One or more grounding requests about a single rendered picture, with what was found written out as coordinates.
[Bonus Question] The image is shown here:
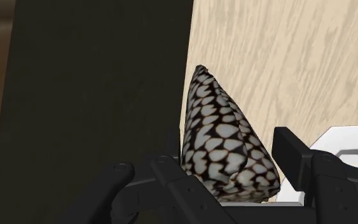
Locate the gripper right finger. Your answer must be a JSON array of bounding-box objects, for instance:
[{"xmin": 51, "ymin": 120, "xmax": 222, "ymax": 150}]
[{"xmin": 271, "ymin": 126, "xmax": 358, "ymax": 224}]

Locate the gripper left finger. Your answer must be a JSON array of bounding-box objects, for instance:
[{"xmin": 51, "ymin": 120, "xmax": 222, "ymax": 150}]
[{"xmin": 54, "ymin": 130, "xmax": 239, "ymax": 224}]

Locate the white dish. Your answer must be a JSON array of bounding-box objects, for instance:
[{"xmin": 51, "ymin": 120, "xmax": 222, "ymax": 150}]
[{"xmin": 221, "ymin": 125, "xmax": 358, "ymax": 207}]

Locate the black and white cone shell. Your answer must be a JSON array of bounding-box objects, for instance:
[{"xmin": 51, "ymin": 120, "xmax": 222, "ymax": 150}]
[{"xmin": 180, "ymin": 64, "xmax": 282, "ymax": 204}]

